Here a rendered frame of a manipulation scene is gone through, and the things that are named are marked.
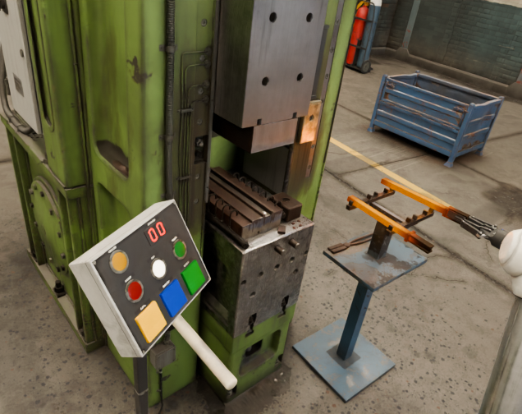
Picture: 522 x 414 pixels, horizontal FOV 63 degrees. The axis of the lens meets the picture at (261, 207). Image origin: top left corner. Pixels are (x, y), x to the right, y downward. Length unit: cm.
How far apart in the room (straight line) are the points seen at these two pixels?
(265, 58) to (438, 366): 197
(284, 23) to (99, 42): 63
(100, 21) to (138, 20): 36
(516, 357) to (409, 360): 147
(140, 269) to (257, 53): 68
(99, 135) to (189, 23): 61
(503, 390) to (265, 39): 109
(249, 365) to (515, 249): 138
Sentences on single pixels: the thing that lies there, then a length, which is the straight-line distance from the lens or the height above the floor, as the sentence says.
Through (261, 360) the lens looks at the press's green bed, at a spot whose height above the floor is 16.
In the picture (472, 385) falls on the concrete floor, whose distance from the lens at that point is 271.
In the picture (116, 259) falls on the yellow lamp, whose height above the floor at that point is 117.
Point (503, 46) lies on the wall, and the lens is 957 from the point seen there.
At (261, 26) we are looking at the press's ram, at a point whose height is 166.
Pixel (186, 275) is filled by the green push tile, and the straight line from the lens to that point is 126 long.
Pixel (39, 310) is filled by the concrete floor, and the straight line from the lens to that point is 273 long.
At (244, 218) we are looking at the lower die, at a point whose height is 98.
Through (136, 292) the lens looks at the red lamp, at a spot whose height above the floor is 109.
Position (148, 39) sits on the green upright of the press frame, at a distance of 126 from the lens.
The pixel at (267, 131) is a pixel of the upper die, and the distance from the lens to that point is 143.
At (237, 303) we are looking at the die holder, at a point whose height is 67.
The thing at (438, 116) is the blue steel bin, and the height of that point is 48.
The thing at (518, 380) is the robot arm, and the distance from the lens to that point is 123.
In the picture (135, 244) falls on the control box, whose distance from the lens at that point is 114.
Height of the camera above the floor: 185
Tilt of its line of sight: 31 degrees down
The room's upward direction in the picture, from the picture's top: 8 degrees clockwise
